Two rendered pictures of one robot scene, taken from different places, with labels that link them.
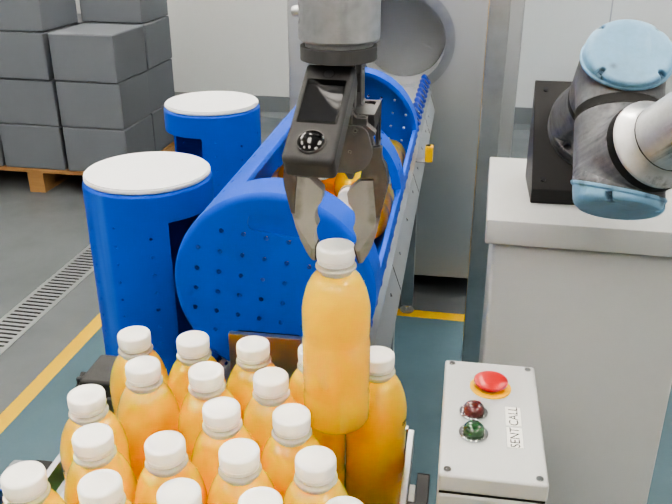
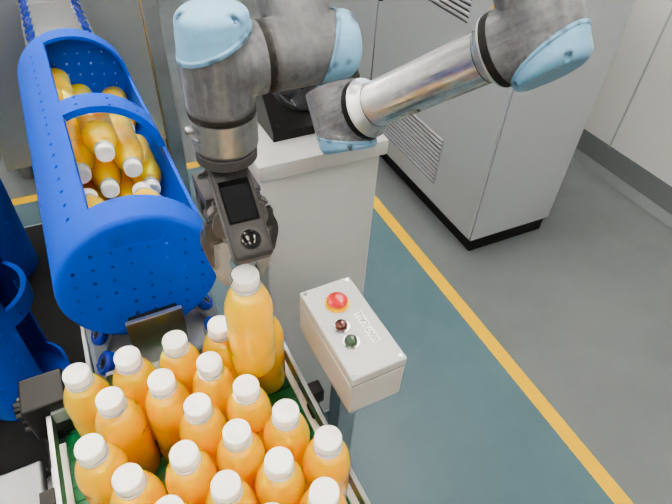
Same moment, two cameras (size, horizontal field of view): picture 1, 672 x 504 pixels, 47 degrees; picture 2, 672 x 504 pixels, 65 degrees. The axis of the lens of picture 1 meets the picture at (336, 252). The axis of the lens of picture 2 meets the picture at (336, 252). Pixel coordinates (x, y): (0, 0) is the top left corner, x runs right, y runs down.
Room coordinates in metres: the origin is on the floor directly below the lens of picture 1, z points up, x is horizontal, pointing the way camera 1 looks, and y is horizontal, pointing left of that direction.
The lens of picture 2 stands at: (0.23, 0.22, 1.80)
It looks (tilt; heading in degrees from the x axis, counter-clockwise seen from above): 43 degrees down; 322
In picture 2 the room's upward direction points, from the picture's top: 3 degrees clockwise
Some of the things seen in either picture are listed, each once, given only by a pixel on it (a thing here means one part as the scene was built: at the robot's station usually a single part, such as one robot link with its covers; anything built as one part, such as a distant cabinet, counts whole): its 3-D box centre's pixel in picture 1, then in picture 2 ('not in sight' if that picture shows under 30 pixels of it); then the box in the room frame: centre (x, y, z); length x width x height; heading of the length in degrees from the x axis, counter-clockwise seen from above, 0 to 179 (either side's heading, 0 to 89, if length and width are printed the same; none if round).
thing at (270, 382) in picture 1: (271, 385); (209, 365); (0.72, 0.07, 1.10); 0.04 x 0.04 x 0.02
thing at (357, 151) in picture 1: (340, 107); (228, 184); (0.74, 0.00, 1.40); 0.09 x 0.08 x 0.12; 170
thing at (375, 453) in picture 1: (375, 434); (264, 349); (0.76, -0.05, 1.00); 0.07 x 0.07 x 0.19
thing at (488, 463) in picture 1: (487, 452); (348, 341); (0.66, -0.16, 1.05); 0.20 x 0.10 x 0.10; 171
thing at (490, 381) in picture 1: (490, 382); (337, 300); (0.71, -0.17, 1.11); 0.04 x 0.04 x 0.01
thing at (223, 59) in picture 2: not in sight; (219, 62); (0.73, -0.01, 1.56); 0.09 x 0.08 x 0.11; 79
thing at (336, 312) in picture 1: (336, 342); (250, 324); (0.71, 0.00, 1.16); 0.07 x 0.07 x 0.19
